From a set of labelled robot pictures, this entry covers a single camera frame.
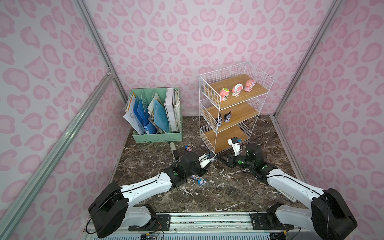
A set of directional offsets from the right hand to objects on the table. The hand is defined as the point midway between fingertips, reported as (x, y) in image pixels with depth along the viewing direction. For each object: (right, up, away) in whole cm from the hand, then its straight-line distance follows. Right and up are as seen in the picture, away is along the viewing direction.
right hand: (217, 158), depth 78 cm
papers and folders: (-35, +22, +11) cm, 43 cm away
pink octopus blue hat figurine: (-16, +1, +22) cm, 28 cm away
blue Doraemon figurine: (-8, -15, +6) cm, 18 cm away
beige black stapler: (-25, 0, +17) cm, 30 cm away
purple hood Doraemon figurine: (-12, -13, +8) cm, 19 cm away
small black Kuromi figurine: (+1, +19, 0) cm, 20 cm away
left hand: (-4, 0, +1) cm, 4 cm away
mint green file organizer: (-47, +38, +25) cm, 65 cm away
